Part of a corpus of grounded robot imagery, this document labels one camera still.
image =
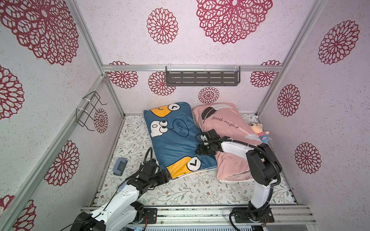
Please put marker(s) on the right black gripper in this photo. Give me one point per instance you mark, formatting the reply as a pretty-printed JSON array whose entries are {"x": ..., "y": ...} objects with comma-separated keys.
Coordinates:
[{"x": 203, "y": 148}]

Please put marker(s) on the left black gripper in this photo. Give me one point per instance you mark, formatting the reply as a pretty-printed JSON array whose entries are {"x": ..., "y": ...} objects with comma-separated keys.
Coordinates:
[{"x": 164, "y": 179}]

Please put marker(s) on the pink good night pillow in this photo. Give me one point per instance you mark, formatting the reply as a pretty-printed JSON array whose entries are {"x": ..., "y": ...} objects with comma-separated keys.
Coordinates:
[{"x": 225, "y": 119}]

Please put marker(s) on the blue cartoon pillow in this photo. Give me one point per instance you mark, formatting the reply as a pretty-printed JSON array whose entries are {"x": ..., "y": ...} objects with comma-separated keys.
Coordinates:
[{"x": 172, "y": 132}]

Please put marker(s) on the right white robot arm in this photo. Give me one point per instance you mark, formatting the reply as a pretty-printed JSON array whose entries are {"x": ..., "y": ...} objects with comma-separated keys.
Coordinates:
[{"x": 264, "y": 167}]

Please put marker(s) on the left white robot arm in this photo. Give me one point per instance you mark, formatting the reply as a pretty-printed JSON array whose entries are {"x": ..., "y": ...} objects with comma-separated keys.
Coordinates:
[{"x": 124, "y": 207}]

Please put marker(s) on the blue grey phone holder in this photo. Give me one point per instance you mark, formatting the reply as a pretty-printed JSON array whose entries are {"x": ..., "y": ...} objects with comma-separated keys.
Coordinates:
[{"x": 120, "y": 166}]

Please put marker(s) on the small plush doll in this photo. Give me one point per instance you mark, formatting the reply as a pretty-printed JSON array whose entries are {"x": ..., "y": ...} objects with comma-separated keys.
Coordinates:
[{"x": 258, "y": 130}]

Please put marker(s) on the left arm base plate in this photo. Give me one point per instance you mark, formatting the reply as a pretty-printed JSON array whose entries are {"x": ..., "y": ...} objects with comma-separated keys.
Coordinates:
[{"x": 146, "y": 216}]

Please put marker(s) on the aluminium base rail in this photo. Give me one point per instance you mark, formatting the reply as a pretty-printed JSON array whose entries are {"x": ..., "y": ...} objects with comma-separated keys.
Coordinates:
[{"x": 219, "y": 216}]

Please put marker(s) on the grey wall shelf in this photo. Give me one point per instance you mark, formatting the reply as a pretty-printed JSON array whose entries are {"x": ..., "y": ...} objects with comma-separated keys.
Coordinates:
[{"x": 202, "y": 78}]

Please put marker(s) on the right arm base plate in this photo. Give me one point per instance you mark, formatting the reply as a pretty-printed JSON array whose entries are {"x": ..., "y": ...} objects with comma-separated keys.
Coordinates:
[{"x": 246, "y": 215}]

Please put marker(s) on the black wire wall rack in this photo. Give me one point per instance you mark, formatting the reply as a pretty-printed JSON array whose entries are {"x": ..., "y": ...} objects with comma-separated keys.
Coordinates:
[{"x": 93, "y": 116}]

